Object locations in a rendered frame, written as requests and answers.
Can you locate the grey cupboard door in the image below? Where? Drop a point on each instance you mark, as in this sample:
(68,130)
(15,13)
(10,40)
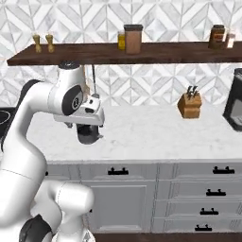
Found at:
(123,206)

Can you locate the grey hanging metal tool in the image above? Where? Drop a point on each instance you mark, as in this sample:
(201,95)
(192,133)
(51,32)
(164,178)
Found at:
(94,78)

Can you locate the pale small bottle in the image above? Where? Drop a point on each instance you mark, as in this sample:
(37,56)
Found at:
(230,40)

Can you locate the wooden knife block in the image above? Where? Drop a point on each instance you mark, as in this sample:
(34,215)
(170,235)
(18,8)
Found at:
(189,105)

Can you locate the wooden hanging tool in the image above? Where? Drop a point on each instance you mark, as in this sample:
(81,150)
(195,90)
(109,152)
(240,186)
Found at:
(85,78)

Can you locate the black hob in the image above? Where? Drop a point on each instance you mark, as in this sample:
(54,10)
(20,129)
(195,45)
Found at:
(4,118)

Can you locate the dark brown jar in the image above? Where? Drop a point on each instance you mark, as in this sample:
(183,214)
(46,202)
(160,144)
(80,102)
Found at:
(216,37)

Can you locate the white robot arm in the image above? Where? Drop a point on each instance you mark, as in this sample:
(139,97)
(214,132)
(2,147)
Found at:
(22,164)

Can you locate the black countertop appliance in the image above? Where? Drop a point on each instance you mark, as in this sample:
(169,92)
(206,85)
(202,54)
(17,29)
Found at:
(234,100)

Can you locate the grey drawer front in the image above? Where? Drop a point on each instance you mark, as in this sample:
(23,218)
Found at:
(176,225)
(189,170)
(141,171)
(182,208)
(63,171)
(186,189)

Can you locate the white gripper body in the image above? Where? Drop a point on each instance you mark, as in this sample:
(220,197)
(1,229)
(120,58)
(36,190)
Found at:
(82,117)

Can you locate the dark wooden wall shelf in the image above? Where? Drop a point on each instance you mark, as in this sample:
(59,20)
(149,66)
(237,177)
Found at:
(164,53)

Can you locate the yellow glass jar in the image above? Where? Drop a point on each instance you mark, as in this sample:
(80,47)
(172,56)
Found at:
(121,41)

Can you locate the brown canister with dark lid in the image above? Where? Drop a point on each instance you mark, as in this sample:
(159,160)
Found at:
(133,39)

